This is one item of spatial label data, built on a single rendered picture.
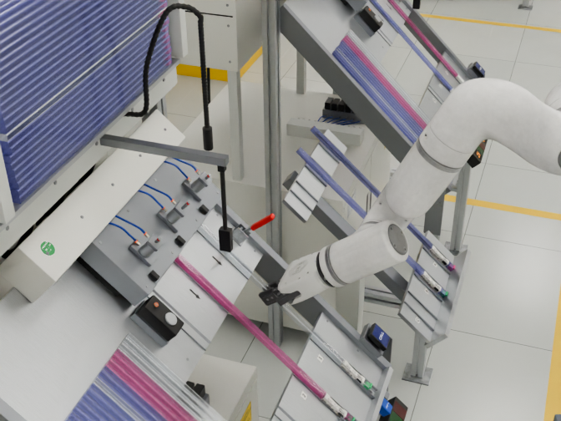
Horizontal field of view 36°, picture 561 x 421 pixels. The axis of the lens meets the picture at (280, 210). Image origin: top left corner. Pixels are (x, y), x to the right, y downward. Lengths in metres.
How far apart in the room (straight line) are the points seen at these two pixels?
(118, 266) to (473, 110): 0.64
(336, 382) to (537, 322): 1.55
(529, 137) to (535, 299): 2.00
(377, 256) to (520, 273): 1.92
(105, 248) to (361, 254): 0.46
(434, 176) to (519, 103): 0.19
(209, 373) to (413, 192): 0.79
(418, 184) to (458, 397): 1.52
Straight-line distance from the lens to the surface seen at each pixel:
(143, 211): 1.60
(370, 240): 1.60
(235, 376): 2.06
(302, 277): 1.67
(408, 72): 4.98
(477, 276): 3.42
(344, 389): 1.82
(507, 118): 1.41
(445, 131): 1.44
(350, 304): 2.19
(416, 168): 1.49
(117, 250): 1.52
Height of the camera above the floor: 2.07
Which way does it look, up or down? 34 degrees down
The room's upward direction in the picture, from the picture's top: 1 degrees counter-clockwise
